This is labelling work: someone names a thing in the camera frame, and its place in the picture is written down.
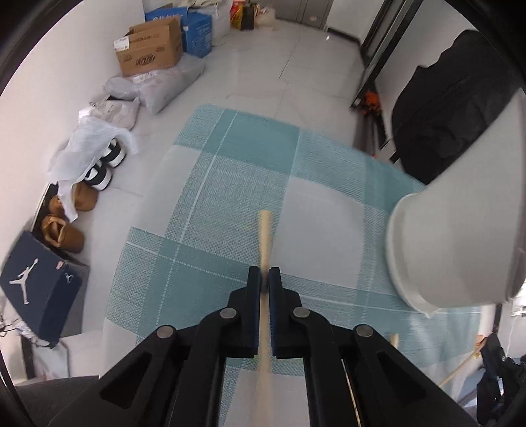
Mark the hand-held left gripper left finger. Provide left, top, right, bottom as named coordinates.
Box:
left=99, top=266, right=263, bottom=427

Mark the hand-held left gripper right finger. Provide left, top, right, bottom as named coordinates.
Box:
left=268, top=266, right=477, bottom=427

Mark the white utensil holder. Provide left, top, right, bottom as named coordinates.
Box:
left=386, top=88, right=526, bottom=319

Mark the teal checkered tablecloth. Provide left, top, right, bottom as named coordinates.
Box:
left=101, top=102, right=483, bottom=427

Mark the brown boot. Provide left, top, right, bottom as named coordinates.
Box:
left=40, top=214, right=85, bottom=253
left=49, top=181, right=99, bottom=214

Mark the black and white sneaker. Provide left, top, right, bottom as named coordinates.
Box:
left=80, top=160, right=112, bottom=191
left=103, top=137, right=126, bottom=168

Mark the navy shoe box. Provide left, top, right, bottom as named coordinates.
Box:
left=0, top=230, right=83, bottom=346

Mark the orange and black tool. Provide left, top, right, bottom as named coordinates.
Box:
left=362, top=91, right=383, bottom=118

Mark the white plastic bag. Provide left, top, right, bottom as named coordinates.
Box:
left=47, top=117, right=140, bottom=222

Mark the large grey mailer bag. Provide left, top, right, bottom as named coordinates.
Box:
left=133, top=55, right=205, bottom=115

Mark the white paper parcel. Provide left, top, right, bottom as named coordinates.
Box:
left=78, top=99, right=140, bottom=131

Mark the black duffel bag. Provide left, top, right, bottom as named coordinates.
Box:
left=390, top=30, right=522, bottom=185

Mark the small grey mailer bag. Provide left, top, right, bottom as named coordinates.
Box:
left=103, top=75, right=142, bottom=101

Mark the brown cardboard box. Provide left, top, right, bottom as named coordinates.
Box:
left=115, top=15, right=183, bottom=77

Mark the blue cardboard box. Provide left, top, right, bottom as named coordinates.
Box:
left=145, top=8, right=214, bottom=58

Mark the beige bag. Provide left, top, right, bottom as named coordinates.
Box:
left=257, top=6, right=277, bottom=29

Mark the white sack with cloth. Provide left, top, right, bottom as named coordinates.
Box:
left=181, top=0, right=233, bottom=39

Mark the red and yellow bag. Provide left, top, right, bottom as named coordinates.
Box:
left=230, top=0, right=247, bottom=29

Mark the grey door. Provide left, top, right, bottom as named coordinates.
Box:
left=275, top=0, right=333, bottom=23

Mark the black metal frame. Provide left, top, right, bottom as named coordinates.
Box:
left=349, top=0, right=412, bottom=109

